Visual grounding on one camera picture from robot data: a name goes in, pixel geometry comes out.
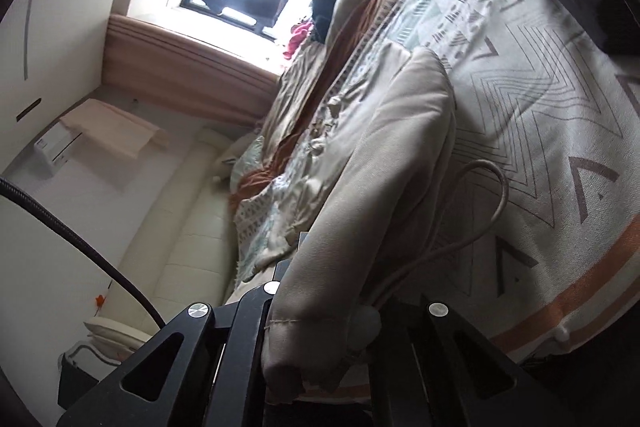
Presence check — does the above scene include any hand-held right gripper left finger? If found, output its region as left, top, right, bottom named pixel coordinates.
left=55, top=232, right=307, bottom=427

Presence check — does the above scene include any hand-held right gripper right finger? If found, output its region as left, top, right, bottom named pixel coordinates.
left=370, top=294, right=548, bottom=427

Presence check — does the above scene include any beige jacket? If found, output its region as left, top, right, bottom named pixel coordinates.
left=252, top=47, right=510, bottom=408

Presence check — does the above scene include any cream leather bed headboard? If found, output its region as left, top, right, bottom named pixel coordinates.
left=82, top=129, right=262, bottom=354

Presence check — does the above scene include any white pillow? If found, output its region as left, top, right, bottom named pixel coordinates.
left=212, top=132, right=264, bottom=183

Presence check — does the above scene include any white patterned blanket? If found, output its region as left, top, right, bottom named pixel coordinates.
left=232, top=0, right=640, bottom=360

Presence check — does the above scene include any beige hanging cloth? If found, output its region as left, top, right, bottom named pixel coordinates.
left=60, top=99, right=169, bottom=160

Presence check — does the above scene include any brown and beige duvet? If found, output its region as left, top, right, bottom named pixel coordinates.
left=227, top=0, right=402, bottom=214

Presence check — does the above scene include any white air conditioner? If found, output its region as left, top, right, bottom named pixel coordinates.
left=32, top=126, right=85, bottom=180

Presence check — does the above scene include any pink curtain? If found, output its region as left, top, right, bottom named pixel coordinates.
left=102, top=13, right=282, bottom=120

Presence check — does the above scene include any red garment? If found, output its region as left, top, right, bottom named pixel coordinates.
left=281, top=23, right=314, bottom=62

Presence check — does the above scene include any black garment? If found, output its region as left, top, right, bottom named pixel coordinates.
left=309, top=0, right=347, bottom=44

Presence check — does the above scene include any black cable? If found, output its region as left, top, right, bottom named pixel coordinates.
left=0, top=177, right=167, bottom=331

